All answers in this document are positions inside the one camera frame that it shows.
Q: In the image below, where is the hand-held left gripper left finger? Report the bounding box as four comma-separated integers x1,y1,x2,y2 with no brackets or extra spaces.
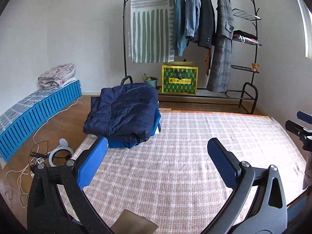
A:
27,136,115,234

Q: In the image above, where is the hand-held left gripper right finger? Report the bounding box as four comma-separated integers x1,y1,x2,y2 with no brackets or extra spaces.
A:
200,138,288,234

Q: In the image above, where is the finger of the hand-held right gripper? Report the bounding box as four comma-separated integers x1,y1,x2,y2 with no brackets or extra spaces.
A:
285,120,312,142
297,111,312,122

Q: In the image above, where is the navy quilted jacket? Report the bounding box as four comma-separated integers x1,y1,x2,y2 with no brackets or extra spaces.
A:
83,83,160,143

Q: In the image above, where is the black metal clothes rack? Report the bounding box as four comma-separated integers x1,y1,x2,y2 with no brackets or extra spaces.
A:
121,0,263,115

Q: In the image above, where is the stack of folded clothes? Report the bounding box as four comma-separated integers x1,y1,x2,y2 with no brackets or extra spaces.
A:
233,30,259,44

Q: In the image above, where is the pink plaid blanket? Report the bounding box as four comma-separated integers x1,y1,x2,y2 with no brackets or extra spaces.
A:
62,110,308,234

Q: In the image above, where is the blue ribbed folding mattress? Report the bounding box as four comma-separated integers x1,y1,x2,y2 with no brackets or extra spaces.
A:
0,79,82,163

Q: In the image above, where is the floral folded bedding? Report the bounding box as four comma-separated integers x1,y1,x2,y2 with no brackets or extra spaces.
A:
38,63,76,88

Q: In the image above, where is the yellow green patterned box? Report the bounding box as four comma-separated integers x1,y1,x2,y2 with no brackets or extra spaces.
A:
161,62,198,95

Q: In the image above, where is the small potted plant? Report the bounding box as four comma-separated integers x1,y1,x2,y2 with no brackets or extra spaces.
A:
142,73,159,90

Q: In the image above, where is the grey plaid long coat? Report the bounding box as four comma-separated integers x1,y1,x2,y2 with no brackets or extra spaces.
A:
207,0,235,93

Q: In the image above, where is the dark navy blazer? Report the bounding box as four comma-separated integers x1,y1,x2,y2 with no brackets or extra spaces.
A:
196,0,216,50

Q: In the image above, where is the green striped white cloth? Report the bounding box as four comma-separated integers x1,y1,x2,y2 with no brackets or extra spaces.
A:
130,0,175,64

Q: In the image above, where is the teal denim jacket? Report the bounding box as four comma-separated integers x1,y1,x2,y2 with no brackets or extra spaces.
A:
174,0,190,57

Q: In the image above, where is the light blue denim shirt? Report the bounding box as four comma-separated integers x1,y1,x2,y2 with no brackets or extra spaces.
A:
185,0,202,42

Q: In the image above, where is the white ring light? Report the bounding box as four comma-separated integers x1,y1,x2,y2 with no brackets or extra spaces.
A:
50,138,74,168

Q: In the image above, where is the black cable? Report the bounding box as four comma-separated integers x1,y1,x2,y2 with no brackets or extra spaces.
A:
29,140,53,159

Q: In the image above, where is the white cable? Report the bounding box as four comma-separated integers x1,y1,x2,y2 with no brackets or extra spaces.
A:
4,97,82,209

